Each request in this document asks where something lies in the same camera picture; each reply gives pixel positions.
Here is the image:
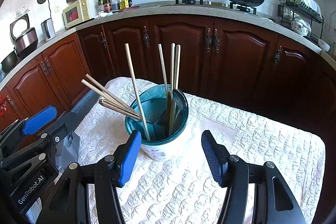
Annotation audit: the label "black wire dish rack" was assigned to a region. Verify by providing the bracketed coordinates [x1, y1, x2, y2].
[278, 0, 324, 43]

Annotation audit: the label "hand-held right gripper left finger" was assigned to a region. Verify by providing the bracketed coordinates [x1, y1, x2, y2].
[43, 130, 142, 224]

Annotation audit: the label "dark wooden base cabinets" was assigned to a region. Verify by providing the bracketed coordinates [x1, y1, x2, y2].
[0, 14, 336, 135]

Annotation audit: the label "red ornament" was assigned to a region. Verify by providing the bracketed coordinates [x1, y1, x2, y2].
[0, 94, 8, 117]

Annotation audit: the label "gas stove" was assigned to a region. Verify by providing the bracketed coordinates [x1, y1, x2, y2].
[160, 0, 259, 14]

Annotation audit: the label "rice cooker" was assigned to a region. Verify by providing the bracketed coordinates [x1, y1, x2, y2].
[9, 13, 39, 56]

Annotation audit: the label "white teal-rimmed utensil holder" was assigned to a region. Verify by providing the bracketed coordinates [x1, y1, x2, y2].
[125, 84, 189, 161]

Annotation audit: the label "black pan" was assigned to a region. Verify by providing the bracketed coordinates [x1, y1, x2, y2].
[0, 50, 18, 73]

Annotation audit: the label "silver electric kettle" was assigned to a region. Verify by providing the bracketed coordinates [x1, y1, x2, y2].
[41, 18, 56, 41]

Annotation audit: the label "white quilted tablecloth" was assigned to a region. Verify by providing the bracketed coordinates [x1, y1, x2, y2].
[72, 77, 326, 224]

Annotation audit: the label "grey plastic bag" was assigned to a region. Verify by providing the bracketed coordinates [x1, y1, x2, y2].
[56, 131, 80, 170]

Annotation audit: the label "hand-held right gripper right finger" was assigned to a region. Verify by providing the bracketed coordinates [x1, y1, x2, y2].
[201, 130, 307, 224]

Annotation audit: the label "cream microwave oven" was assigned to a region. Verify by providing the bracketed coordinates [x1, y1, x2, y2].
[62, 0, 99, 28]

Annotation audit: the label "grey speckled countertop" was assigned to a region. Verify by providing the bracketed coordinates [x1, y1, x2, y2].
[0, 2, 336, 93]

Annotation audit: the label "white bowl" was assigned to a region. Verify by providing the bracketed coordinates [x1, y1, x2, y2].
[316, 39, 331, 52]

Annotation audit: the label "cluster of condiment bottles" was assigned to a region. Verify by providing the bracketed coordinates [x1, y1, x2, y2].
[97, 0, 134, 14]

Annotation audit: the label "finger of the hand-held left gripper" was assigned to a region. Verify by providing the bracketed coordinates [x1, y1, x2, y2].
[0, 112, 79, 174]
[0, 105, 58, 146]

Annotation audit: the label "floral ceramic bowl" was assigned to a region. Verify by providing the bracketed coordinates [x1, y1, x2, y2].
[290, 18, 313, 37]

